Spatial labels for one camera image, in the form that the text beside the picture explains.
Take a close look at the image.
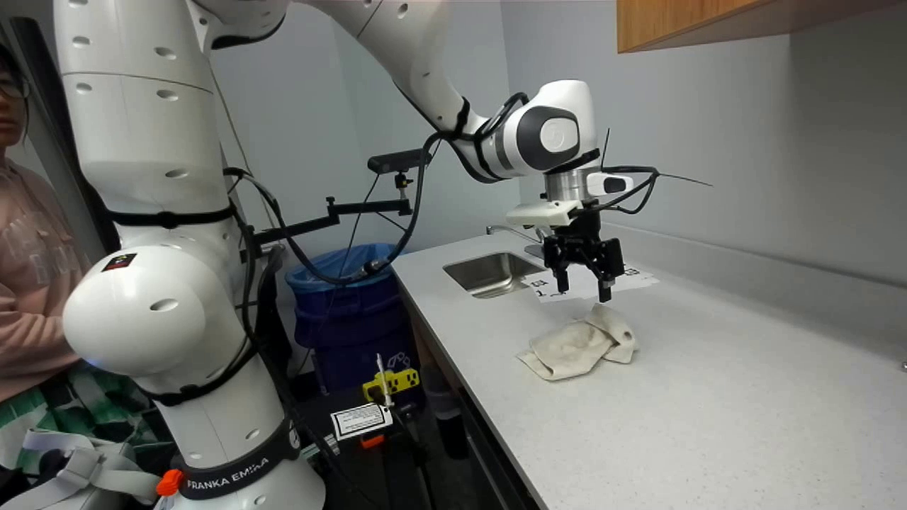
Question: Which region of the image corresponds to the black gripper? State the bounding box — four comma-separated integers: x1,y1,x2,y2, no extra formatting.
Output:
539,208,626,306

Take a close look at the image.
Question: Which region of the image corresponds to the beige cloth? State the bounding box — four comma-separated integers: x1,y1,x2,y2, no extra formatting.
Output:
518,303,641,385

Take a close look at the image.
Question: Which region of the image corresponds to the large marker-printed paper sheet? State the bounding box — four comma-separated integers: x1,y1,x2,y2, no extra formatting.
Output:
518,268,660,303

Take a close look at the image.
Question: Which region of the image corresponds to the steel faucet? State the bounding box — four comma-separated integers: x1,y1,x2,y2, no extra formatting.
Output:
483,220,549,248

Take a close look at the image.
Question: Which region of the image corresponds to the steel sink basin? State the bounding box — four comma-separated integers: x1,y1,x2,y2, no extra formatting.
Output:
442,248,552,297

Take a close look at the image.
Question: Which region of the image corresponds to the thin black zip tie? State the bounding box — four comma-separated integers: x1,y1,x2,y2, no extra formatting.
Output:
654,170,715,190

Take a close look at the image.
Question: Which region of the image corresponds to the yellow tag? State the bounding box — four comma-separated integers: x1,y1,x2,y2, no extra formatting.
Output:
361,353,423,412

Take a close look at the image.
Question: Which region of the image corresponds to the blue trash bin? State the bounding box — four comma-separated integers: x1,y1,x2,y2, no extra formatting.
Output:
283,241,426,404

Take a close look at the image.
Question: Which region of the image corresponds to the white label plate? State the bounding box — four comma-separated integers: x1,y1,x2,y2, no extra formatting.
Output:
327,404,398,443

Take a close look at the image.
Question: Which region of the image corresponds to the person in pink hoodie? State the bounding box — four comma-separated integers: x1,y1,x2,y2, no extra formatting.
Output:
0,40,92,407

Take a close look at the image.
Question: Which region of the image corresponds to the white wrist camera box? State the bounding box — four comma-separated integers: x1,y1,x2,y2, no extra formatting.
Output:
581,166,660,208

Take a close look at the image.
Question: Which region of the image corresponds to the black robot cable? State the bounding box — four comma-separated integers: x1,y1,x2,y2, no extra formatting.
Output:
225,92,532,288

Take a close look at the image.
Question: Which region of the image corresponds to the black bar-shaped camera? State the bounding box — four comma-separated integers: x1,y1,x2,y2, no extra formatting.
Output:
365,146,436,177

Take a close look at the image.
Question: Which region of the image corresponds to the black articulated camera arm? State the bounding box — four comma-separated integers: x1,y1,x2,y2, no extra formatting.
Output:
248,190,416,256

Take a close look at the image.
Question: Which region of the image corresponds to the wooden wall cabinet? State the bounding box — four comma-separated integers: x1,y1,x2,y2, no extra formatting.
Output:
616,0,907,57

